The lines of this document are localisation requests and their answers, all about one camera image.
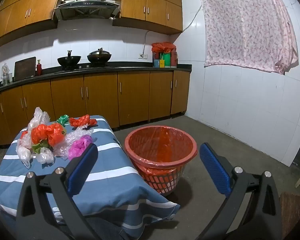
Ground tall bubble wrap sheet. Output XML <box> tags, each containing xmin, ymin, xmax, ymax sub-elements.
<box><xmin>27</xmin><ymin>107</ymin><xmax>51</xmax><ymax>133</ymax></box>

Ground wooden wall cabinets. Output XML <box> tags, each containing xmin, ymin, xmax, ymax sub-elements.
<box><xmin>112</xmin><ymin>0</ymin><xmax>183</xmax><ymax>35</ymax></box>
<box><xmin>0</xmin><ymin>0</ymin><xmax>65</xmax><ymax>44</ymax></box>

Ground blue white striped tablecloth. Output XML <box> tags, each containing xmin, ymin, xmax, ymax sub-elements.
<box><xmin>0</xmin><ymin>115</ymin><xmax>180</xmax><ymax>240</ymax></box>

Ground brown wooden board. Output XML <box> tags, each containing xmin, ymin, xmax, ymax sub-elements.
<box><xmin>279</xmin><ymin>192</ymin><xmax>300</xmax><ymax>240</ymax></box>

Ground pink floral curtain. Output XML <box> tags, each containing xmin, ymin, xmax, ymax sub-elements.
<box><xmin>199</xmin><ymin>0</ymin><xmax>299</xmax><ymax>75</ymax></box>

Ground olive green plastic bag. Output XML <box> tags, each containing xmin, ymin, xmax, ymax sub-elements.
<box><xmin>31</xmin><ymin>140</ymin><xmax>49</xmax><ymax>154</ymax></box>

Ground black gas hob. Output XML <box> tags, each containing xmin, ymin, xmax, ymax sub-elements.
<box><xmin>54</xmin><ymin>65</ymin><xmax>120</xmax><ymax>73</ymax></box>

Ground dark wooden cutting board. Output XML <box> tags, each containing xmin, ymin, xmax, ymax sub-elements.
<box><xmin>13</xmin><ymin>57</ymin><xmax>37</xmax><ymax>82</ymax></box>

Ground large orange plastic bag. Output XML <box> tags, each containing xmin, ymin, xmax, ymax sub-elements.
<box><xmin>31</xmin><ymin>123</ymin><xmax>66</xmax><ymax>146</ymax></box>

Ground crumpled red plastic bag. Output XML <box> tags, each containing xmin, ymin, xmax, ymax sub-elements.
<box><xmin>69</xmin><ymin>114</ymin><xmax>98</xmax><ymax>128</ymax></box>

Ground dark red bottle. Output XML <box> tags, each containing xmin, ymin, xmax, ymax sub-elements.
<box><xmin>170</xmin><ymin>50</ymin><xmax>178</xmax><ymax>68</ymax></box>

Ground black wok with lid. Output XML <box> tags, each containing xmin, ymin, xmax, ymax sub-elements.
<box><xmin>87</xmin><ymin>47</ymin><xmax>113</xmax><ymax>67</ymax></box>

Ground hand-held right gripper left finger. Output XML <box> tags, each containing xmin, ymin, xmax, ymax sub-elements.
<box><xmin>16</xmin><ymin>142</ymin><xmax>100</xmax><ymax>240</ymax></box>

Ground red plastic mesh basket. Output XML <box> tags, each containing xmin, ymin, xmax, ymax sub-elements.
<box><xmin>124</xmin><ymin>126</ymin><xmax>198</xmax><ymax>197</ymax></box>

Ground white power cable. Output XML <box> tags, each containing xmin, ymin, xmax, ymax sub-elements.
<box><xmin>142</xmin><ymin>30</ymin><xmax>153</xmax><ymax>54</ymax></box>

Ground black open wok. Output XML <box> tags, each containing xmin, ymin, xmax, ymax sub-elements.
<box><xmin>57</xmin><ymin>50</ymin><xmax>82</xmax><ymax>71</ymax></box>

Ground wooden base cabinets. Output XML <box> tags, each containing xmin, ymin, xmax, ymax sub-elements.
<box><xmin>0</xmin><ymin>70</ymin><xmax>190</xmax><ymax>153</ymax></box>

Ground glass jar with plastic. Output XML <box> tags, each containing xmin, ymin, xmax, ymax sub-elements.
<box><xmin>1</xmin><ymin>63</ymin><xmax>13</xmax><ymax>86</ymax></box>

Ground clear plastic bag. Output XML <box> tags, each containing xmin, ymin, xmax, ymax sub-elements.
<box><xmin>36</xmin><ymin>147</ymin><xmax>55</xmax><ymax>165</ymax></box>
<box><xmin>16</xmin><ymin>140</ymin><xmax>32</xmax><ymax>169</ymax></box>

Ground grey wall wire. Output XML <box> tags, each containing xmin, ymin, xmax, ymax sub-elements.
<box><xmin>181</xmin><ymin>4</ymin><xmax>203</xmax><ymax>33</ymax></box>

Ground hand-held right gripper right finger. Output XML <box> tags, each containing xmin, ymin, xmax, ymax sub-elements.
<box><xmin>197</xmin><ymin>142</ymin><xmax>283</xmax><ymax>240</ymax></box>

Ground orange plastic bin liner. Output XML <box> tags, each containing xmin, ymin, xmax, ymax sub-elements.
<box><xmin>125</xmin><ymin>126</ymin><xmax>197</xmax><ymax>180</ymax></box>

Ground pink plastic bag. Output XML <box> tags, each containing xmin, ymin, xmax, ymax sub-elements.
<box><xmin>68</xmin><ymin>134</ymin><xmax>93</xmax><ymax>160</ymax></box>

